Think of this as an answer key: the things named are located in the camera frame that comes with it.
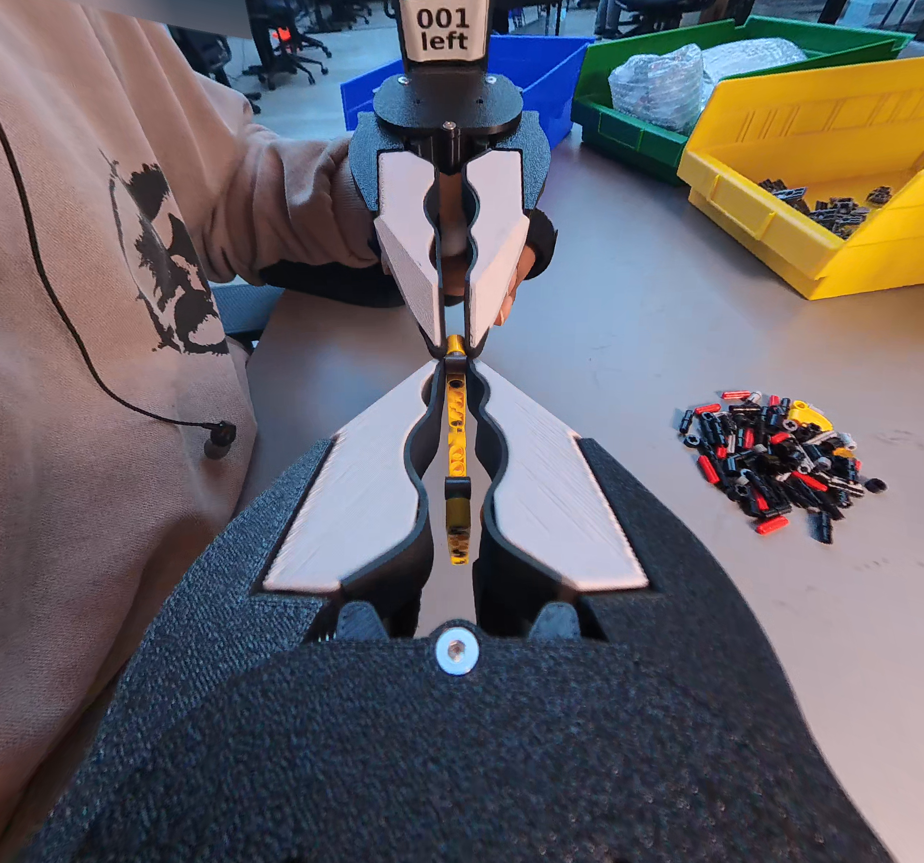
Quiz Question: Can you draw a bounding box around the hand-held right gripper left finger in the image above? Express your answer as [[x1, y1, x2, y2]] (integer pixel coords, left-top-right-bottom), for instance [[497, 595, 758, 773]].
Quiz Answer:
[[262, 358, 444, 639]]

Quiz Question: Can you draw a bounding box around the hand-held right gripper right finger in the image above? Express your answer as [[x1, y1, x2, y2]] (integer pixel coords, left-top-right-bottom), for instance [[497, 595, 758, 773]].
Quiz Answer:
[[469, 358, 650, 639]]

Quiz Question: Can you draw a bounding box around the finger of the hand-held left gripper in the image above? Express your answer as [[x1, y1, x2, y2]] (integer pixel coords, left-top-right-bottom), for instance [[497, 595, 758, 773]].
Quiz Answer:
[[462, 149, 533, 357], [372, 151, 447, 360]]

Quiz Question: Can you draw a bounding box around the long yellow perforated beam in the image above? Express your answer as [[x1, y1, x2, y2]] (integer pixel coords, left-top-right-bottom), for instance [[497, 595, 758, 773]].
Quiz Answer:
[[442, 333, 474, 480]]

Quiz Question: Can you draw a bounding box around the person's left forearm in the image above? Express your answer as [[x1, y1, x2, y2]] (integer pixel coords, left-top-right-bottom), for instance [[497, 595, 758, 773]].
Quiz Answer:
[[180, 73, 385, 288]]

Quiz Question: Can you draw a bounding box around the grey desk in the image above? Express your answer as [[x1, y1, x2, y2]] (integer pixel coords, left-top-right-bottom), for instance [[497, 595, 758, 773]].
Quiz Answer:
[[0, 120, 924, 857]]

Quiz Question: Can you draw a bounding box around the person's left hand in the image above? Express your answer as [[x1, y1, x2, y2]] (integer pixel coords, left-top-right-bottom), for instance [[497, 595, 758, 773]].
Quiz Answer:
[[495, 242, 541, 328]]

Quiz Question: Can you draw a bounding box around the black wrist rest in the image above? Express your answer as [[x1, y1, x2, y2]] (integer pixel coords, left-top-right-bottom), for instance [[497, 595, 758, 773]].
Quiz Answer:
[[257, 259, 407, 310]]

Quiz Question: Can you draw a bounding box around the blue plastic bin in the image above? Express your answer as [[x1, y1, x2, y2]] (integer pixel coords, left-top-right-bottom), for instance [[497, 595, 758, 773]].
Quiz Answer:
[[339, 33, 598, 151]]

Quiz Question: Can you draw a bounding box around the green plastic bin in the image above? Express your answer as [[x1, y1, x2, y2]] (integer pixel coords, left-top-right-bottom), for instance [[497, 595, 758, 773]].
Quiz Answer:
[[569, 15, 915, 187]]

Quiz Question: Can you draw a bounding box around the clear plastic bag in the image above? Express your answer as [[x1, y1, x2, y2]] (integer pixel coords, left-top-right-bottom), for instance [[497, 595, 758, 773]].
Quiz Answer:
[[608, 37, 809, 137]]

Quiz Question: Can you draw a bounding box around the pile of black red pins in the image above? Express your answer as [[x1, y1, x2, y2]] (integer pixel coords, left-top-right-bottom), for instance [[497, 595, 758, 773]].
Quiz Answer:
[[677, 389, 889, 546]]

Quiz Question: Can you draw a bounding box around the person's grey hoodie torso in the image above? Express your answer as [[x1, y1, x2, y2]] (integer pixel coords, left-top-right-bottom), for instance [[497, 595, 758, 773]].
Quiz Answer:
[[0, 0, 261, 824]]

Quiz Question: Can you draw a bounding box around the yellow plastic bin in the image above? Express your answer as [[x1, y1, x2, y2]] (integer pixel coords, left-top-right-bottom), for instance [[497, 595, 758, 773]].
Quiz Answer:
[[676, 56, 924, 303]]

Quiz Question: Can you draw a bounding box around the heap of dark grey plates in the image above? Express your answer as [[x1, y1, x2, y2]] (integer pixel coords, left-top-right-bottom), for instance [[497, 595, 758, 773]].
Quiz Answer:
[[757, 176, 898, 241]]

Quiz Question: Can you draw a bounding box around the black earphone cord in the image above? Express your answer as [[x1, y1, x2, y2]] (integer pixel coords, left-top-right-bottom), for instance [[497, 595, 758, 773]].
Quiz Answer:
[[0, 123, 239, 461]]

